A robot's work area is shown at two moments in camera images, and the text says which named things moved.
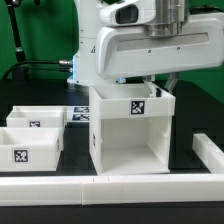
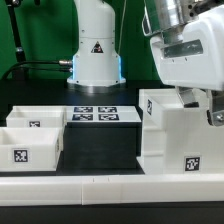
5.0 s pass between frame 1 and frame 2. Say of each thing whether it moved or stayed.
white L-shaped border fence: stayed
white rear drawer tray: stayed
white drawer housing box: moved
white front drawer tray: stayed
